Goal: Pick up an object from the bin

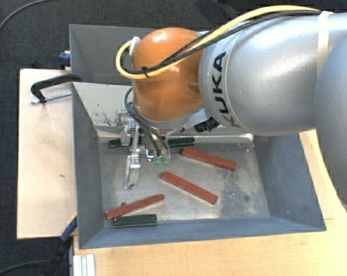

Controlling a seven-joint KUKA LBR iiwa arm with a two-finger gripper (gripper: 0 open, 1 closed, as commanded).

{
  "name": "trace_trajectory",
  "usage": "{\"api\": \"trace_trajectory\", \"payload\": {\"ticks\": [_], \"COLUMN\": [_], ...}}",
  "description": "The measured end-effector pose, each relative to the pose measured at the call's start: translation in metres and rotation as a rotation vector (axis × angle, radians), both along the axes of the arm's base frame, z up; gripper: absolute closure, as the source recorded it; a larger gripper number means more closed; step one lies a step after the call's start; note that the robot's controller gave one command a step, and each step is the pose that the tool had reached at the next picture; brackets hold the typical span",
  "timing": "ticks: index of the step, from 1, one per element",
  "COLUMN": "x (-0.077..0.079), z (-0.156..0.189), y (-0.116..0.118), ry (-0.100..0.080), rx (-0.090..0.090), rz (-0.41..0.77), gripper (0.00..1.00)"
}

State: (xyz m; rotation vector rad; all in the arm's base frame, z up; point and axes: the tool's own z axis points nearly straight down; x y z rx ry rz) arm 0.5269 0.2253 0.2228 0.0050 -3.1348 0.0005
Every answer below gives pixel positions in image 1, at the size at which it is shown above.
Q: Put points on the pale wood flat board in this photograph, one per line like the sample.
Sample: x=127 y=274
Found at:
x=45 y=160

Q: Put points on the grey metal bin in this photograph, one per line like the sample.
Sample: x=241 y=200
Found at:
x=248 y=183

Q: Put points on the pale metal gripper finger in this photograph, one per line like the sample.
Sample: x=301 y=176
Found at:
x=125 y=138
x=131 y=175

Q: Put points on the black cylinder on white bracket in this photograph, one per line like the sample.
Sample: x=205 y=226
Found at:
x=205 y=126

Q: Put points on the red-brown flat block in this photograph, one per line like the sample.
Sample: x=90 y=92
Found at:
x=189 y=187
x=134 y=206
x=209 y=159

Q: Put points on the dark green flat block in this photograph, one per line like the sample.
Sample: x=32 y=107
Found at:
x=182 y=142
x=135 y=220

